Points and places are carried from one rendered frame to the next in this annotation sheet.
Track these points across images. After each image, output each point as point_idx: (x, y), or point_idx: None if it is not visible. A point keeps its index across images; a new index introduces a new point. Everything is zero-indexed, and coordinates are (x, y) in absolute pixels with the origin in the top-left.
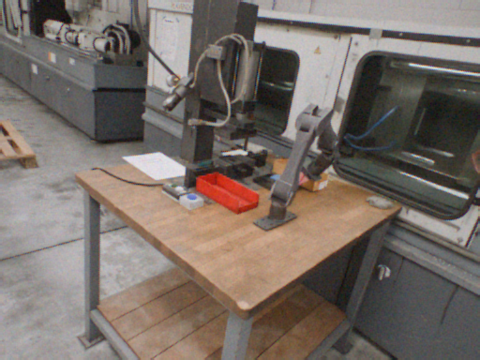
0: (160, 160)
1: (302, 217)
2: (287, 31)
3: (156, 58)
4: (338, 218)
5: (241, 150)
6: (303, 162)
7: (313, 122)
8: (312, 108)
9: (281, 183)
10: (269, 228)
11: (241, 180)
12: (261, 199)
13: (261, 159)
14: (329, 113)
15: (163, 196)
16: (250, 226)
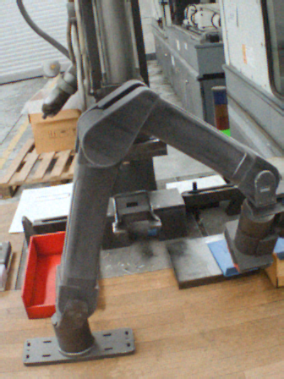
0: (67, 196)
1: (145, 357)
2: None
3: (45, 39)
4: (237, 376)
5: (217, 177)
6: (94, 233)
7: (82, 132)
8: (117, 92)
9: (57, 276)
10: (30, 362)
11: (148, 245)
12: (123, 295)
13: (236, 199)
14: (134, 104)
15: None
16: (15, 348)
